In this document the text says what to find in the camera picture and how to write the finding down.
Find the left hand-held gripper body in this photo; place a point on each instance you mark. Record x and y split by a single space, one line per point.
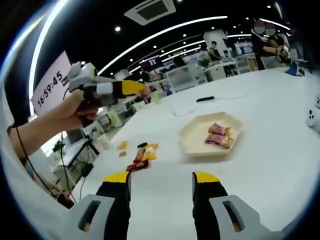
82 80

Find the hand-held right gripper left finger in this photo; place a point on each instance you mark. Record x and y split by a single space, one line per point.
115 200

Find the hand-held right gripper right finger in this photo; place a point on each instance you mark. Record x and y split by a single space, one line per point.
207 200

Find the small red food packet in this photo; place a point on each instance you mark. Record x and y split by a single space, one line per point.
144 95

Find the pink food tongs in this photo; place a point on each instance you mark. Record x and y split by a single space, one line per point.
106 79

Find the long red food packet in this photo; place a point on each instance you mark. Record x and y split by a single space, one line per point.
137 165

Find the brown orange food bar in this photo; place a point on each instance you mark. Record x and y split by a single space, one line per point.
140 155

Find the small orange food packet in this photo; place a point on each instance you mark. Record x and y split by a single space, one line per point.
122 145

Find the black food packet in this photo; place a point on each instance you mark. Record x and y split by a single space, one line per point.
142 144

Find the cream hexagonal container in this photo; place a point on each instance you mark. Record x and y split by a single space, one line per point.
192 142

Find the purple gold food packet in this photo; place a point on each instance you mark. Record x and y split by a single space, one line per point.
220 128
220 141

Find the person's left hand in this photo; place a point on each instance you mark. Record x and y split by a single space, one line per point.
72 110

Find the white paper cup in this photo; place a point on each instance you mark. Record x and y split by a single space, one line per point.
156 98

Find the large white display screen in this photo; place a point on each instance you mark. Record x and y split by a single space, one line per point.
50 85

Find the black rounded object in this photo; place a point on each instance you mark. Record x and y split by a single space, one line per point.
87 168

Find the long curved ceiling light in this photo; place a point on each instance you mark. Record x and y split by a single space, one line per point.
162 29
35 58

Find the white office chair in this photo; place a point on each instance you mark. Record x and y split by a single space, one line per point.
185 77

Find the white side desk black legs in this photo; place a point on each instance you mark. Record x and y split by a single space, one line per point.
87 147

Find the green potted plant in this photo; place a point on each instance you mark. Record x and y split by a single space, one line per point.
57 146

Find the black oblong device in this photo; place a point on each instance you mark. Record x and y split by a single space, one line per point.
205 99

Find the ceiling air vent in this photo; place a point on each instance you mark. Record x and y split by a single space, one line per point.
150 11

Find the person's white shirt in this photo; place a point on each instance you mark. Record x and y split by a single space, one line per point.
30 200

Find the white game controller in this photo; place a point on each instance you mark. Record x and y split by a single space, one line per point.
318 101
311 120

